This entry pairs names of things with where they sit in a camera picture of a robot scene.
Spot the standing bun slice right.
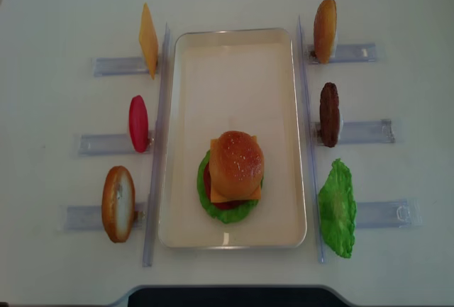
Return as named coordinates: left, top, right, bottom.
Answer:
left=314, top=0, right=337, bottom=64

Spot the clear holder under patty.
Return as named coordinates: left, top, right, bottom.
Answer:
left=336, top=119, right=396, bottom=145

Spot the clear holder under cheese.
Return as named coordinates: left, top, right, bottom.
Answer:
left=92, top=57, right=150, bottom=77

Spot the clear holder under buns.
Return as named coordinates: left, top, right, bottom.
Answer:
left=303, top=43, right=377, bottom=65

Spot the standing green lettuce leaf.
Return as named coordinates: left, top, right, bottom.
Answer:
left=318, top=158, right=358, bottom=259

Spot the left long clear rail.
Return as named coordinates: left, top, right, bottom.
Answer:
left=142, top=25, right=174, bottom=267

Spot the clear holder under lettuce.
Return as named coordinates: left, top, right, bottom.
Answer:
left=355, top=199, right=422, bottom=229

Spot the standing meat patty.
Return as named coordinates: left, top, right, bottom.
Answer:
left=319, top=82, right=341, bottom=147

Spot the lettuce leaf on burger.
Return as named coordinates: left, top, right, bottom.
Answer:
left=196, top=150, right=260, bottom=224

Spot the sesame top bun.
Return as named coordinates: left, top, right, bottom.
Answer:
left=208, top=130, right=265, bottom=198

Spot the long clear rail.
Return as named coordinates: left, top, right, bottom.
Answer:
left=297, top=16, right=326, bottom=264
left=142, top=25, right=174, bottom=267

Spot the cheese slice on burger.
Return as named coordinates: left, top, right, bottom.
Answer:
left=209, top=133, right=264, bottom=203

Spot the standing cheese slice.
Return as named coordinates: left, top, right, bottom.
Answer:
left=138, top=3, right=159, bottom=79

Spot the tomato slice on burger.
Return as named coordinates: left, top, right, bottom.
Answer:
left=204, top=163, right=245, bottom=211

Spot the standing bread slice left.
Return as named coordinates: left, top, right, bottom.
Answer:
left=101, top=165, right=135, bottom=243

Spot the white rectangular tray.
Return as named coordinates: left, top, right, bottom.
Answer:
left=159, top=28, right=307, bottom=249

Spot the standing tomato slice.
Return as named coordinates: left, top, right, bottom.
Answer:
left=128, top=95, right=149, bottom=152

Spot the right long clear rail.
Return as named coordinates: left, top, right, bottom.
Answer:
left=297, top=16, right=326, bottom=264

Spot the clear holder under tomato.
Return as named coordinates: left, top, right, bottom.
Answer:
left=75, top=133, right=138, bottom=157

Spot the clear holder under bread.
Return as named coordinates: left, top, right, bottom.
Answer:
left=60, top=203, right=146, bottom=232

